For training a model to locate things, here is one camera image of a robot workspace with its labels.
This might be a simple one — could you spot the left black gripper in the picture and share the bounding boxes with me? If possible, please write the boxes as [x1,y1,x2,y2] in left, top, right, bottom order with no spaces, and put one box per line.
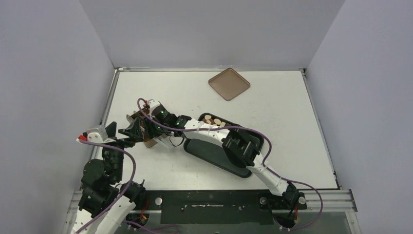
[104,117,143,182]

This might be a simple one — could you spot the metal tongs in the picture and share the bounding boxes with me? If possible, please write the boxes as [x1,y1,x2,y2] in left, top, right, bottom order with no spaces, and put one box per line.
[155,135,172,149]

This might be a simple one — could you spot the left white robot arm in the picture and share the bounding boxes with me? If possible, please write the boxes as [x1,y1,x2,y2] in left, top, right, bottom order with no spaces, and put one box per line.
[71,118,149,234]

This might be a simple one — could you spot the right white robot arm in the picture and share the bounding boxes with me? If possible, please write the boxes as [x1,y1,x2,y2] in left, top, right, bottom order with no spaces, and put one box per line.
[138,99,306,210]

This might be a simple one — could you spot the gold chocolate box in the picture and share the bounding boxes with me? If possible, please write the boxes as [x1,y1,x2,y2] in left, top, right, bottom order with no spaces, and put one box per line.
[126,112,166,148]

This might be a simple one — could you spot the black plastic tray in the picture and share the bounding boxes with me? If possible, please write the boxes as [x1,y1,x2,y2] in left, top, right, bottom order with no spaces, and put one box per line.
[183,113,264,178]

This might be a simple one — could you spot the brown box lid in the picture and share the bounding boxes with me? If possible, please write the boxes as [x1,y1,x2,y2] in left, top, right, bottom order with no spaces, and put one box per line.
[208,68,251,101]

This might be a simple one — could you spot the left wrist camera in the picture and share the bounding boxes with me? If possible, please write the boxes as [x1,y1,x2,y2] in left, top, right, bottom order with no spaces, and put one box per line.
[77,125,109,143]

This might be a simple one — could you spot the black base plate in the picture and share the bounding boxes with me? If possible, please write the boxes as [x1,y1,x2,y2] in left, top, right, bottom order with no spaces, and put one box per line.
[146,190,290,225]

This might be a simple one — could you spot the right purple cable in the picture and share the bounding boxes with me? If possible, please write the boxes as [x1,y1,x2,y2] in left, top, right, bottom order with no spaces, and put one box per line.
[137,98,324,232]

